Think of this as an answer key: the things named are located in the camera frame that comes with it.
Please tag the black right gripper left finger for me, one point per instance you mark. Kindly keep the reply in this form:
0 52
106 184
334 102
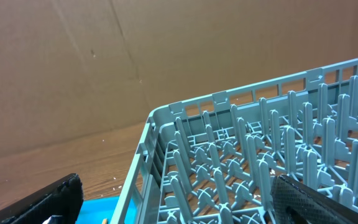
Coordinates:
59 202

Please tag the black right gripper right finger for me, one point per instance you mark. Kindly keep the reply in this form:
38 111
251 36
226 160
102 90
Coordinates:
294 202

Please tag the grey dishwasher rack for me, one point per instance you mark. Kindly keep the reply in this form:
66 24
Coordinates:
212 159

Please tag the teal plastic tray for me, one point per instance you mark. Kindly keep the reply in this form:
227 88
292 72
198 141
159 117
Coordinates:
96 210

